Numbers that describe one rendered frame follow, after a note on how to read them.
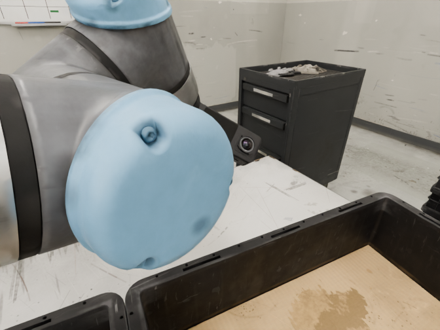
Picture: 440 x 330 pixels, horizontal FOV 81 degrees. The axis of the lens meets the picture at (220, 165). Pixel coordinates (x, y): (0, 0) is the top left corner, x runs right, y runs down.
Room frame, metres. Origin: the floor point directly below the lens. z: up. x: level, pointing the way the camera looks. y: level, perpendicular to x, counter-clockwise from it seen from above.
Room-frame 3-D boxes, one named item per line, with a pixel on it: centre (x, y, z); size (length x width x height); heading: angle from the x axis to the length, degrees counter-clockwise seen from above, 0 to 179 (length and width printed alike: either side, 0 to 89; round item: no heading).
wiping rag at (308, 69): (1.73, -0.56, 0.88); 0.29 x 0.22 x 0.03; 123
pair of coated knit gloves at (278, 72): (1.63, -0.35, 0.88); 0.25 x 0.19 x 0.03; 123
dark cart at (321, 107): (1.63, -0.49, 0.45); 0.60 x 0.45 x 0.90; 123
